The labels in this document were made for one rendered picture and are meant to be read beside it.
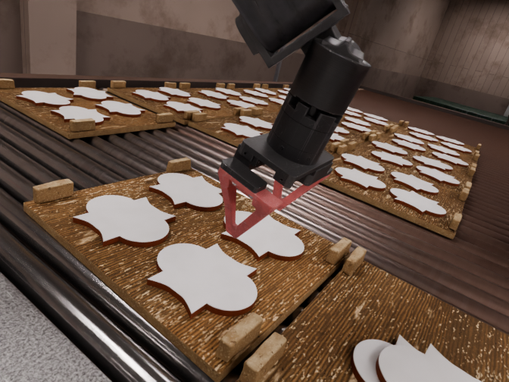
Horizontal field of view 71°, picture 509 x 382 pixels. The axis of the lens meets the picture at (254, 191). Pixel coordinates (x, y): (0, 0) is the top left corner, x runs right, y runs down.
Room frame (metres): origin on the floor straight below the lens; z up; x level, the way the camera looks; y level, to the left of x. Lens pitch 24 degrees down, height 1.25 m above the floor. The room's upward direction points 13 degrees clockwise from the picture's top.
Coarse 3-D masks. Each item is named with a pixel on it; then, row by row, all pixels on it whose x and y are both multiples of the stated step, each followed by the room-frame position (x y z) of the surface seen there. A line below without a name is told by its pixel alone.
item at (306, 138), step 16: (288, 96) 0.34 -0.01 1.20; (288, 112) 0.34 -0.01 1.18; (304, 112) 0.33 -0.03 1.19; (320, 112) 0.33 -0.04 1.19; (272, 128) 0.35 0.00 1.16; (288, 128) 0.33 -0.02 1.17; (304, 128) 0.33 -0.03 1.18; (320, 128) 0.33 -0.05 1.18; (256, 144) 0.33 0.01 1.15; (272, 144) 0.34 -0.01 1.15; (288, 144) 0.33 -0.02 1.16; (304, 144) 0.33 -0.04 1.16; (320, 144) 0.34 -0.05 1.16; (272, 160) 0.32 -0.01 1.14; (288, 160) 0.33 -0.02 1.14; (304, 160) 0.33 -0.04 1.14; (320, 160) 0.36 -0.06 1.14; (288, 176) 0.30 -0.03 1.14; (304, 176) 0.32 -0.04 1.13
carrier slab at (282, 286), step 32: (96, 192) 0.54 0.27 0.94; (128, 192) 0.57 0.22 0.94; (64, 224) 0.43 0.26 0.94; (192, 224) 0.51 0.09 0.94; (288, 224) 0.59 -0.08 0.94; (96, 256) 0.38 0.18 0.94; (128, 256) 0.39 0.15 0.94; (320, 256) 0.51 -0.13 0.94; (128, 288) 0.34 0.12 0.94; (288, 288) 0.41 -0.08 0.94; (160, 320) 0.30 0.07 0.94; (192, 320) 0.31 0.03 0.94; (224, 320) 0.32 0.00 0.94; (192, 352) 0.27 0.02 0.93
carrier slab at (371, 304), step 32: (352, 288) 0.44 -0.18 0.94; (384, 288) 0.46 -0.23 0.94; (416, 288) 0.48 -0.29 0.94; (320, 320) 0.36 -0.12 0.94; (352, 320) 0.37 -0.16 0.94; (384, 320) 0.39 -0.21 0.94; (416, 320) 0.41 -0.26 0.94; (448, 320) 0.42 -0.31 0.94; (288, 352) 0.30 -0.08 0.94; (320, 352) 0.31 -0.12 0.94; (352, 352) 0.32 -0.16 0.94; (448, 352) 0.36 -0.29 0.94; (480, 352) 0.37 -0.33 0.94
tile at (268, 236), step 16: (224, 224) 0.53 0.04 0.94; (256, 224) 0.55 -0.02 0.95; (272, 224) 0.56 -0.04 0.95; (240, 240) 0.49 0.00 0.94; (256, 240) 0.50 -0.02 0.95; (272, 240) 0.51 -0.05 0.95; (288, 240) 0.52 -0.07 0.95; (256, 256) 0.46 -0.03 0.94; (272, 256) 0.47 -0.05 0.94; (288, 256) 0.47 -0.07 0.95
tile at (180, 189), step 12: (168, 180) 0.64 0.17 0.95; (180, 180) 0.65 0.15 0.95; (192, 180) 0.66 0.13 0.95; (204, 180) 0.68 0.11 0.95; (156, 192) 0.59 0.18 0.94; (168, 192) 0.59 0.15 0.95; (180, 192) 0.60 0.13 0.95; (192, 192) 0.61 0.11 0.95; (204, 192) 0.63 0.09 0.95; (216, 192) 0.64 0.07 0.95; (180, 204) 0.56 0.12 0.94; (192, 204) 0.57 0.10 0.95; (204, 204) 0.58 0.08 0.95; (216, 204) 0.59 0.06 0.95
